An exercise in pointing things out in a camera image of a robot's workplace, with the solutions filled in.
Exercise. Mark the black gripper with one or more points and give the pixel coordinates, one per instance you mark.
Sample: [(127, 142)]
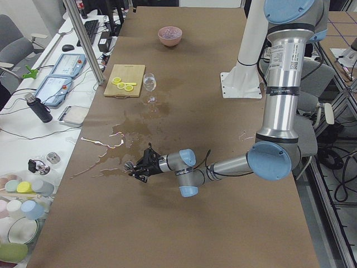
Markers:
[(157, 166)]

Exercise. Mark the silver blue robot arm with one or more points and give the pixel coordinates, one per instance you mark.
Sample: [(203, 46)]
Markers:
[(289, 26)]

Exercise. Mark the clear wine glass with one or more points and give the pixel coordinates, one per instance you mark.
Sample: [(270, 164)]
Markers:
[(149, 83)]

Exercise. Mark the pink bowl of ice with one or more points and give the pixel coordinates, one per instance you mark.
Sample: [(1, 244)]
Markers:
[(170, 35)]

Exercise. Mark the lemon slice near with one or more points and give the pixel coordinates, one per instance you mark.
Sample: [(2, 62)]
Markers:
[(128, 88)]

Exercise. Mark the lemon slice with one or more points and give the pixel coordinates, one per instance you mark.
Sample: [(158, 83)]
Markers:
[(121, 85), (116, 80), (128, 88)]

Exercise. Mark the small steel cup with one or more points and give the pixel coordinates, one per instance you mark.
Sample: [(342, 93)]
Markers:
[(53, 158)]

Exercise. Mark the lemon slice middle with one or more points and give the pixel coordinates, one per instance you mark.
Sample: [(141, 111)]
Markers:
[(121, 85)]

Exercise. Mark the lemon slice far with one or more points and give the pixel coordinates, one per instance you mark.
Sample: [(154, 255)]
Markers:
[(116, 80)]

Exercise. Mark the bamboo cutting board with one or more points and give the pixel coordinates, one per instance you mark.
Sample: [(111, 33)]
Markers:
[(127, 73)]

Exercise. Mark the light blue cup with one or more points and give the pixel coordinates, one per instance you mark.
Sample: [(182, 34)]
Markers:
[(32, 210)]

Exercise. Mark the black water bottle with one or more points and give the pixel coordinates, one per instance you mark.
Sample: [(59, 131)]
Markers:
[(40, 110)]

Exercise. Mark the yellow cup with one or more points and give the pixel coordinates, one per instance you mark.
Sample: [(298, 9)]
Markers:
[(24, 187)]

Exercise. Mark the lower teach pendant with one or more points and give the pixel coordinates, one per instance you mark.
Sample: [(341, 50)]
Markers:
[(53, 90)]

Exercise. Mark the teach pendant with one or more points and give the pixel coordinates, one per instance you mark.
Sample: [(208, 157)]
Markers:
[(53, 90), (69, 65)]

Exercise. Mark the upper teach pendant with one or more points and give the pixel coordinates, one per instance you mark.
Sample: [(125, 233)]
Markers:
[(69, 65)]

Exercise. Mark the green rimmed plate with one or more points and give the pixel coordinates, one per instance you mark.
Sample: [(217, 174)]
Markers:
[(23, 231)]

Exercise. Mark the black computer mouse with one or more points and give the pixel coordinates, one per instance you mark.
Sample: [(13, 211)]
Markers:
[(67, 47)]

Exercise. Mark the black keyboard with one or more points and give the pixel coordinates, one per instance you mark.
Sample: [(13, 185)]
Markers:
[(91, 28)]

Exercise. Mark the aluminium frame post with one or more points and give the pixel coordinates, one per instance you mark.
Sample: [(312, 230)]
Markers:
[(80, 31)]

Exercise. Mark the white camera mast base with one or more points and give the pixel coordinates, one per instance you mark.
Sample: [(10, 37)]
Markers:
[(243, 80)]

